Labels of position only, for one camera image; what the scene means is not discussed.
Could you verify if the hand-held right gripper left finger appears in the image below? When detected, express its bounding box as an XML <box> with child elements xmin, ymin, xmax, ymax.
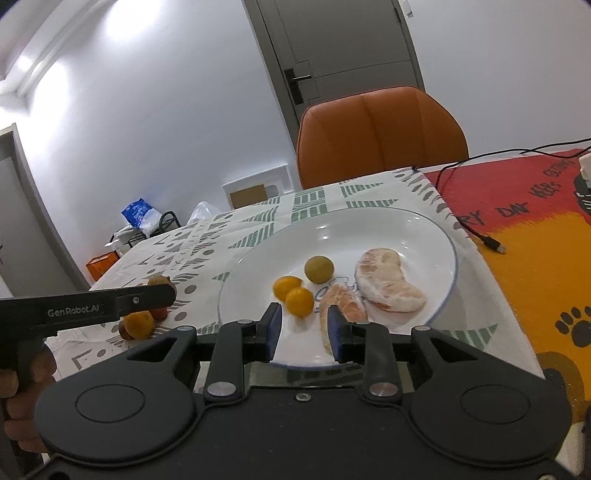
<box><xmin>124</xmin><ymin>302</ymin><xmax>283</xmax><ymax>403</ymax></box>

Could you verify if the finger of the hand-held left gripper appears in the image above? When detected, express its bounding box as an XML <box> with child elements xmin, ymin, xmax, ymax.
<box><xmin>116</xmin><ymin>283</ymin><xmax>178</xmax><ymax>320</ymax></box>

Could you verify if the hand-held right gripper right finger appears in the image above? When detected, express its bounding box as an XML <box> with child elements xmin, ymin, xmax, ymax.
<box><xmin>327</xmin><ymin>305</ymin><xmax>491</xmax><ymax>404</ymax></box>

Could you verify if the large orange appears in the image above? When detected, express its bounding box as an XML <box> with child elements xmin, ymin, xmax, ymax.
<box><xmin>124</xmin><ymin>311</ymin><xmax>155</xmax><ymax>340</ymax></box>

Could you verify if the small orange kumquat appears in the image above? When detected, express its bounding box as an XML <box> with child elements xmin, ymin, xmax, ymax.
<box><xmin>273</xmin><ymin>276</ymin><xmax>303</xmax><ymax>300</ymax></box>
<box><xmin>285</xmin><ymin>287</ymin><xmax>315</xmax><ymax>318</ymax></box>

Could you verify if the small peeled pomelo segment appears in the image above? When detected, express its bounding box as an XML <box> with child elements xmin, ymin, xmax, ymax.
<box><xmin>318</xmin><ymin>283</ymin><xmax>370</xmax><ymax>356</ymax></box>

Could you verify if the large peeled pomelo segment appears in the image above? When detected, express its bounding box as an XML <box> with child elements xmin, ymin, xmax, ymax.
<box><xmin>355</xmin><ymin>248</ymin><xmax>428</xmax><ymax>313</ymax></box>

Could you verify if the white enamel plate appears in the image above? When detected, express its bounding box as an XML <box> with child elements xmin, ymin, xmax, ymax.
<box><xmin>217</xmin><ymin>208</ymin><xmax>459</xmax><ymax>368</ymax></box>

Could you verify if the person's left hand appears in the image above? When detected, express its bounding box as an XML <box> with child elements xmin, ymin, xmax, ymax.
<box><xmin>0</xmin><ymin>347</ymin><xmax>57</xmax><ymax>455</ymax></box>

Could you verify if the orange paper bag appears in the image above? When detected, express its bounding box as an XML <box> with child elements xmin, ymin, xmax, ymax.
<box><xmin>85</xmin><ymin>252</ymin><xmax>120</xmax><ymax>281</ymax></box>

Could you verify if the patterned tablecloth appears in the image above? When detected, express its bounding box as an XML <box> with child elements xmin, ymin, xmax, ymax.
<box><xmin>44</xmin><ymin>167</ymin><xmax>548</xmax><ymax>393</ymax></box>

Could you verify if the blue plastic bag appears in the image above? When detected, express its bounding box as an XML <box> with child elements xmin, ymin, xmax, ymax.
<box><xmin>121</xmin><ymin>198</ymin><xmax>160</xmax><ymax>230</ymax></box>

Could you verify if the grey door with plain front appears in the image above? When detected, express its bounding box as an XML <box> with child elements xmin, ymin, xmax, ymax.
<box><xmin>0</xmin><ymin>124</ymin><xmax>90</xmax><ymax>298</ymax></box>

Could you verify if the white plastic bag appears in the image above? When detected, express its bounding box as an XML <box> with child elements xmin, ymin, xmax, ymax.
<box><xmin>189</xmin><ymin>202</ymin><xmax>222</xmax><ymax>224</ymax></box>

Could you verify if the orange leather chair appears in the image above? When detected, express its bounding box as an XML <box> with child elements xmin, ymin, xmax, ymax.
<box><xmin>295</xmin><ymin>86</ymin><xmax>469</xmax><ymax>190</ymax></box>

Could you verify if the red orange printed mat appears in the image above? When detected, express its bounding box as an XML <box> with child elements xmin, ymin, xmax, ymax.
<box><xmin>422</xmin><ymin>148</ymin><xmax>591</xmax><ymax>416</ymax></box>

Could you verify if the black door lock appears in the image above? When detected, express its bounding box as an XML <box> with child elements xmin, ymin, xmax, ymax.
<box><xmin>283</xmin><ymin>67</ymin><xmax>312</xmax><ymax>104</ymax></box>

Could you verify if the black wire rack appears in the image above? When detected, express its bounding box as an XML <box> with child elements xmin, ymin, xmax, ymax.
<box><xmin>108</xmin><ymin>211</ymin><xmax>182</xmax><ymax>250</ymax></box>

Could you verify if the black cable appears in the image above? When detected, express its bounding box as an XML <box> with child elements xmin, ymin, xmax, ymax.
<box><xmin>436</xmin><ymin>137</ymin><xmax>591</xmax><ymax>254</ymax></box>

